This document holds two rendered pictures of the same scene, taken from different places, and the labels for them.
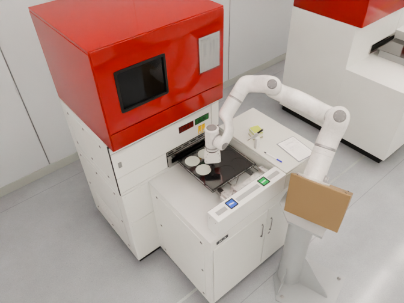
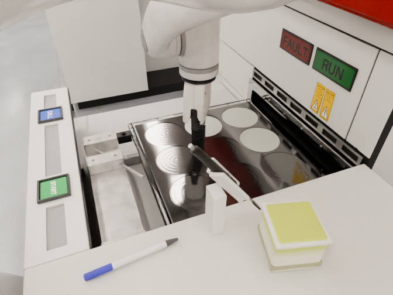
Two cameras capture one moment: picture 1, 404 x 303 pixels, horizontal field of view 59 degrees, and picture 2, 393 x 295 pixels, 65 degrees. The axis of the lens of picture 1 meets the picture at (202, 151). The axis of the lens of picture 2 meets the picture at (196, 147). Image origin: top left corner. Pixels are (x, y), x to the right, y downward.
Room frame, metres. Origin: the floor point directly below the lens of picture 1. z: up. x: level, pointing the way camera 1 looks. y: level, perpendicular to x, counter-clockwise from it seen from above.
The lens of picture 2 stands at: (1.83, -0.66, 1.38)
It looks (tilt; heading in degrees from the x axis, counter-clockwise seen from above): 39 degrees down; 107
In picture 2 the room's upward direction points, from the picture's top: straight up
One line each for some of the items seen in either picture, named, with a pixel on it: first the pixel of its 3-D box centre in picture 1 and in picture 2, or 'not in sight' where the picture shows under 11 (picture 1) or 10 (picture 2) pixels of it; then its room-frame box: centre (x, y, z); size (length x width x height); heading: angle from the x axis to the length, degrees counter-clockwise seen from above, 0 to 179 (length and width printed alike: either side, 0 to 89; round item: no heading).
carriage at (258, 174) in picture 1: (246, 186); (113, 194); (1.52, -0.26, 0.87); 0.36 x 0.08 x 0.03; 128
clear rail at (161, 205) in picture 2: (234, 177); (147, 169); (1.57, -0.20, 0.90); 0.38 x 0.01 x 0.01; 128
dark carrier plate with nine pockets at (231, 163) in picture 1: (215, 162); (220, 149); (1.72, -0.09, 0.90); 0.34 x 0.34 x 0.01; 38
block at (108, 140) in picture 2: (227, 196); (100, 141); (1.42, -0.14, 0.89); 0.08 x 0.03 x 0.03; 38
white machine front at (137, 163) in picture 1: (170, 143); (266, 57); (1.77, 0.20, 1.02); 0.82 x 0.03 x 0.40; 128
